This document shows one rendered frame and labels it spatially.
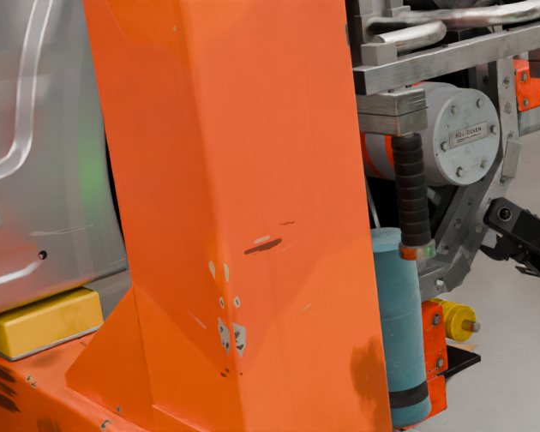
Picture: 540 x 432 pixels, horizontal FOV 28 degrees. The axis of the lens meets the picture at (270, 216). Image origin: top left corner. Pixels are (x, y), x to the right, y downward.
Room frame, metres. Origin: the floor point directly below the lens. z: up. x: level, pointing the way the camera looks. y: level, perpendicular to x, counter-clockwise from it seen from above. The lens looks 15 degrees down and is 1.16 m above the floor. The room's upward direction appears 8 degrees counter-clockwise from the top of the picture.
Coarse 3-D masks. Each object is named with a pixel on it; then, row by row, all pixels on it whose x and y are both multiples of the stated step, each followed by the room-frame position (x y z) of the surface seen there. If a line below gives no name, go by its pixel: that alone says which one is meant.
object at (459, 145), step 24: (432, 96) 1.39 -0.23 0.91; (456, 96) 1.37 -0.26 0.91; (480, 96) 1.39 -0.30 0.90; (432, 120) 1.35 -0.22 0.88; (456, 120) 1.36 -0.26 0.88; (480, 120) 1.39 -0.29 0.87; (384, 144) 1.41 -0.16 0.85; (432, 144) 1.34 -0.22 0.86; (456, 144) 1.36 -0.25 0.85; (480, 144) 1.39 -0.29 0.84; (384, 168) 1.43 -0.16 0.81; (432, 168) 1.36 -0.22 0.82; (456, 168) 1.36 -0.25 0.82; (480, 168) 1.39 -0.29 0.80
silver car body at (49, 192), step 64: (0, 0) 1.30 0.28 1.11; (64, 0) 1.32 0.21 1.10; (0, 64) 1.29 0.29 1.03; (64, 64) 1.32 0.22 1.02; (0, 128) 1.28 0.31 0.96; (64, 128) 1.31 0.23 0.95; (0, 192) 1.25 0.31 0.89; (64, 192) 1.30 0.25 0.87; (0, 256) 1.24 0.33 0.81; (64, 256) 1.29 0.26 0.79
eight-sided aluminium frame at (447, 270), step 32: (448, 0) 1.64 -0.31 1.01; (480, 32) 1.64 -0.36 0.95; (512, 64) 1.65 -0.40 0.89; (512, 96) 1.65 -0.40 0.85; (512, 128) 1.64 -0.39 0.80; (512, 160) 1.64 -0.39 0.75; (480, 192) 1.61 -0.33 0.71; (448, 224) 1.61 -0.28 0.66; (480, 224) 1.59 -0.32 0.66; (448, 256) 1.56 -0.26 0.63; (448, 288) 1.54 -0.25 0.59
